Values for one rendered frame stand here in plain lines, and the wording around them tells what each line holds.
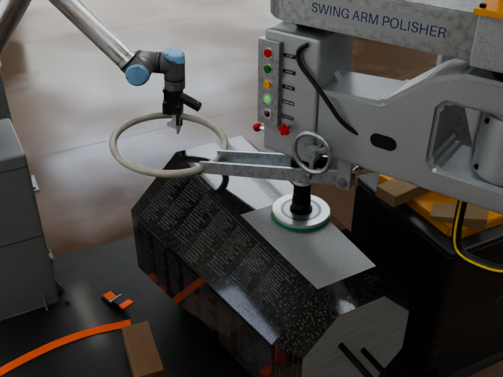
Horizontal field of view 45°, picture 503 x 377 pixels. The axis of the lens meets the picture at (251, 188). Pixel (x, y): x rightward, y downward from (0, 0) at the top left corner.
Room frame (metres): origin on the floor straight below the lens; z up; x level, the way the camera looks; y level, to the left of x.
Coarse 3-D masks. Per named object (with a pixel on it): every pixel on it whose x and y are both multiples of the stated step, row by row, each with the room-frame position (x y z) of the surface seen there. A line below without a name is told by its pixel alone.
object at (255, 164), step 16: (224, 160) 2.12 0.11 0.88; (240, 160) 2.07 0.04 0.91; (256, 160) 2.03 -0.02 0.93; (272, 160) 1.98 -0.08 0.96; (288, 160) 1.94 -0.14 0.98; (336, 160) 1.83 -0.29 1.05; (240, 176) 1.93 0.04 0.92; (256, 176) 1.89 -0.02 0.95; (272, 176) 1.85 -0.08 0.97; (288, 176) 1.81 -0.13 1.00; (304, 176) 1.76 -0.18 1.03; (320, 176) 1.74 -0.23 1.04; (336, 176) 1.70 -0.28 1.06; (352, 176) 1.67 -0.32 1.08
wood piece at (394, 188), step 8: (384, 184) 2.02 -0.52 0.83; (392, 184) 2.02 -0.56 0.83; (400, 184) 2.02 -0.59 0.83; (408, 184) 2.02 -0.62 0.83; (376, 192) 2.01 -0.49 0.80; (384, 192) 1.97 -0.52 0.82; (392, 192) 1.96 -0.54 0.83; (400, 192) 1.96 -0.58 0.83; (408, 192) 1.97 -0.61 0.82; (416, 192) 2.00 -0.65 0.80; (424, 192) 2.03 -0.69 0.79; (384, 200) 1.97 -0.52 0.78; (392, 200) 1.94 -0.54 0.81; (400, 200) 1.95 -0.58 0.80; (408, 200) 1.97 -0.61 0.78
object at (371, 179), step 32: (352, 224) 2.22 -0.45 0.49; (384, 224) 2.03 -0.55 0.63; (416, 224) 1.87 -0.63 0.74; (384, 256) 2.01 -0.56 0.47; (416, 256) 1.85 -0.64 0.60; (448, 256) 1.71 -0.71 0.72; (480, 256) 1.76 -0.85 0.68; (416, 288) 1.82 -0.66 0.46; (448, 288) 1.70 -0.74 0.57; (480, 288) 1.78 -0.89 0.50; (416, 320) 1.78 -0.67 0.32; (448, 320) 1.72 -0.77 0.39; (480, 320) 1.81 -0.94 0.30; (416, 352) 1.75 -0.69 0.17; (448, 352) 1.74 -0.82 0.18; (480, 352) 1.83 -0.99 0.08
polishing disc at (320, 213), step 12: (276, 204) 1.88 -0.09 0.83; (288, 204) 1.88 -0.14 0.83; (312, 204) 1.88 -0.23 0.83; (324, 204) 1.88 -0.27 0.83; (276, 216) 1.80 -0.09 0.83; (288, 216) 1.80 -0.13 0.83; (300, 216) 1.80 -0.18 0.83; (312, 216) 1.80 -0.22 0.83; (324, 216) 1.80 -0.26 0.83; (300, 228) 1.74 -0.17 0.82
